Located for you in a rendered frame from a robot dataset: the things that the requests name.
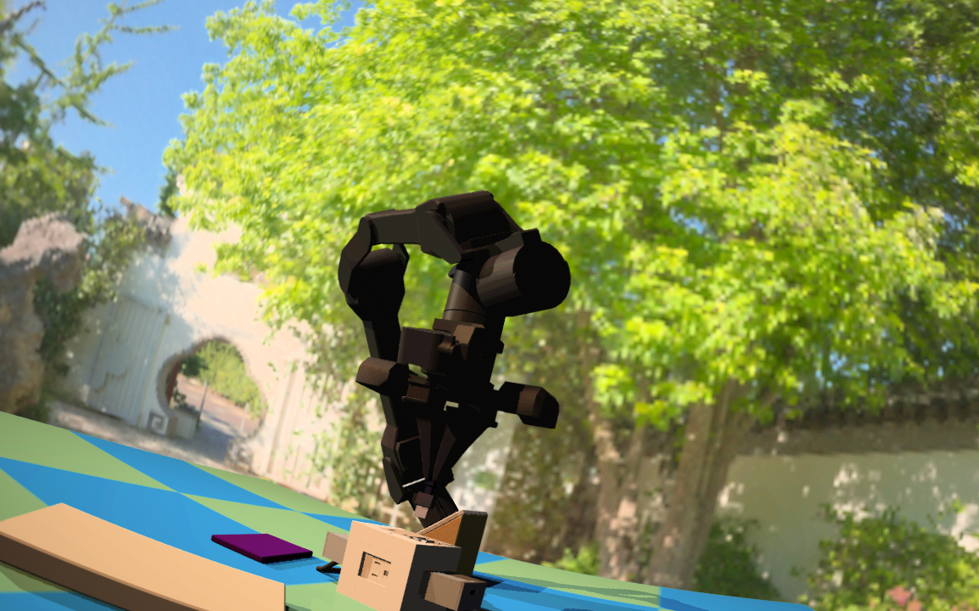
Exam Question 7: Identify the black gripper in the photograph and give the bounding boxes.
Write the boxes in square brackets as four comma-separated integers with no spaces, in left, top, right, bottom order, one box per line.
[355,310,560,483]

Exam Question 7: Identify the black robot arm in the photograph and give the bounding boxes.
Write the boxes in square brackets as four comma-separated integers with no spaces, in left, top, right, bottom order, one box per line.
[338,190,571,511]

